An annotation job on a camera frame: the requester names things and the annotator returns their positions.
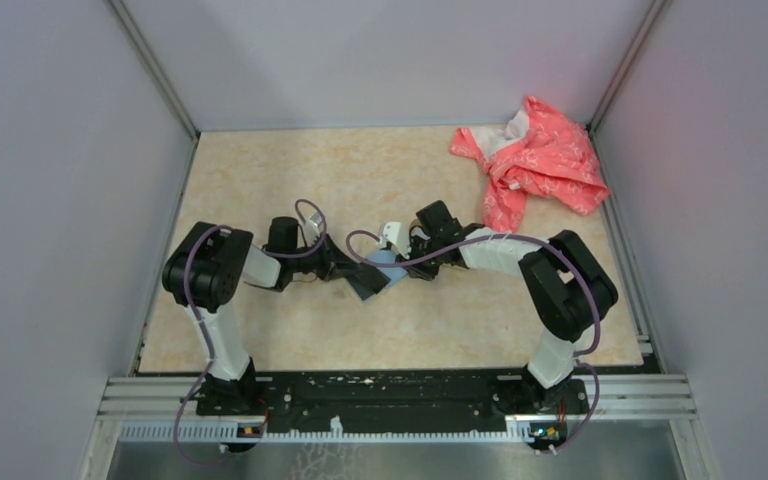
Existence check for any beige card holder wallet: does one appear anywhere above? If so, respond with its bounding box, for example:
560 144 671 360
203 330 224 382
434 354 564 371
364 249 407 302

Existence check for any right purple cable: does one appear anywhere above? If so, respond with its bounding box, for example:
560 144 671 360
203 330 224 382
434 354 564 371
345 229 604 454

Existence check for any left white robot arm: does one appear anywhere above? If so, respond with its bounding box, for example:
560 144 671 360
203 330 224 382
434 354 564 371
161 216 360 414

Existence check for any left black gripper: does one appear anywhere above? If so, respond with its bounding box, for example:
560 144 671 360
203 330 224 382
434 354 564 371
289 231 364 282

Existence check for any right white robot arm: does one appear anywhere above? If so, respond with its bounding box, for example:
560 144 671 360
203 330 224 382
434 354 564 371
406 200 619 412

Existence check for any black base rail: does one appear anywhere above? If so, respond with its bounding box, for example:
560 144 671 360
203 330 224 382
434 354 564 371
195 368 590 434

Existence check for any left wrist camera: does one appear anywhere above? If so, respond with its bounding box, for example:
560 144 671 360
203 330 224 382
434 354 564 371
301 212 327 244

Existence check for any pink crumpled cloth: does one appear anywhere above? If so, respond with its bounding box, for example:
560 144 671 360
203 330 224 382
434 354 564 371
449 95 610 232

